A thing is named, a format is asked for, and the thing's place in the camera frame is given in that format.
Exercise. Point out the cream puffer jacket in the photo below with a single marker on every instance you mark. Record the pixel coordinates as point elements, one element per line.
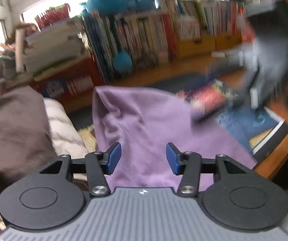
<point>61,128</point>

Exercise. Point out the stack of flat books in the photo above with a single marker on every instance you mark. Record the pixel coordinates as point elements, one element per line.
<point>53,47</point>

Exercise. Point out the red plastic crate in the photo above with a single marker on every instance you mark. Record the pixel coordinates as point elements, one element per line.
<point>83,67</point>

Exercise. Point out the books on wooden organiser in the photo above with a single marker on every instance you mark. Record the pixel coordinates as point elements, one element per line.
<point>209,15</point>

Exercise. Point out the blue pom-pom ball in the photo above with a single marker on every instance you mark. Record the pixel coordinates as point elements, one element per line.
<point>122,61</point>

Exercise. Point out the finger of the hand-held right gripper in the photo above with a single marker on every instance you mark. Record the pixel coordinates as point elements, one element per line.
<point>234,100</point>
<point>229,67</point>

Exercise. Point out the white window frame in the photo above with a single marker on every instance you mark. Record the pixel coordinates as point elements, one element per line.
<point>4,5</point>

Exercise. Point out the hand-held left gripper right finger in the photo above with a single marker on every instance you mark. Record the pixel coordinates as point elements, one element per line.
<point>171,155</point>

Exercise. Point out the purple fleece garment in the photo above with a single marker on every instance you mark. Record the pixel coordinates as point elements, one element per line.
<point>144,120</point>

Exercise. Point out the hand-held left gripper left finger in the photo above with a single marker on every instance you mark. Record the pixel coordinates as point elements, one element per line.
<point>115,155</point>

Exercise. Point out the red plastic basket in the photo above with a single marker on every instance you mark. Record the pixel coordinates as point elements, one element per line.
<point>53,15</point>

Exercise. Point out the rolled paper tube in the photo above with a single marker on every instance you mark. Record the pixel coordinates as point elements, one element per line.
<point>20,50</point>

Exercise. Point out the brown cloth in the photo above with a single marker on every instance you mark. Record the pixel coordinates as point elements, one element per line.
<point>13,125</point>

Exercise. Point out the brown-haired doll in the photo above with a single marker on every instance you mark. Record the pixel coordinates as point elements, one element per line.
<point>27,26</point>

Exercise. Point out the row of upright books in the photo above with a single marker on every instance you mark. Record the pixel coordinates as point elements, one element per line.
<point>139,37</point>

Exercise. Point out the printed desk mat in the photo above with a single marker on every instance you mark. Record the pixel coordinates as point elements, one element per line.
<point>239,128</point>

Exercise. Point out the white paper slip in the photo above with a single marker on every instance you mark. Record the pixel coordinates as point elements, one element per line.
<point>217,54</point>

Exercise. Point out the wooden drawer organiser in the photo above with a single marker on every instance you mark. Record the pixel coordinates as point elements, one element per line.
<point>196,46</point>

